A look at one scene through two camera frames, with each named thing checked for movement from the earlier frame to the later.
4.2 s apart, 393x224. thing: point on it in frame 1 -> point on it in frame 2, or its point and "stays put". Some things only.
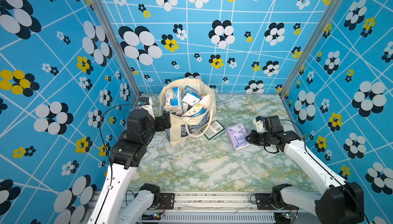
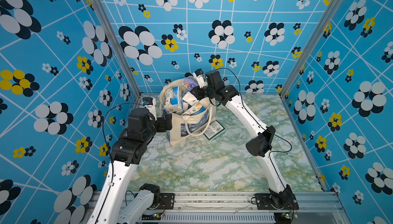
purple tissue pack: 237,134 -> 190,84
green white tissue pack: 215,130 stays put
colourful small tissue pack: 172,97 stays put
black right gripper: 252,139 -> 198,95
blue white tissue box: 196,110 stays put
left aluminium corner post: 111,27 stays put
